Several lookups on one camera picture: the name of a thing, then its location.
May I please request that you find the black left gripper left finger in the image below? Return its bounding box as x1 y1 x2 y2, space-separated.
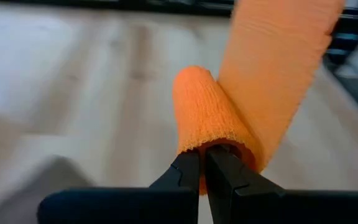
37 151 201 224

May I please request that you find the orange elastic bandage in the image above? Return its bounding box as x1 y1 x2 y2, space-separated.
172 0 346 195

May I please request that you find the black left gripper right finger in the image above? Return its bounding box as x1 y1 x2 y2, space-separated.
205 146 358 224

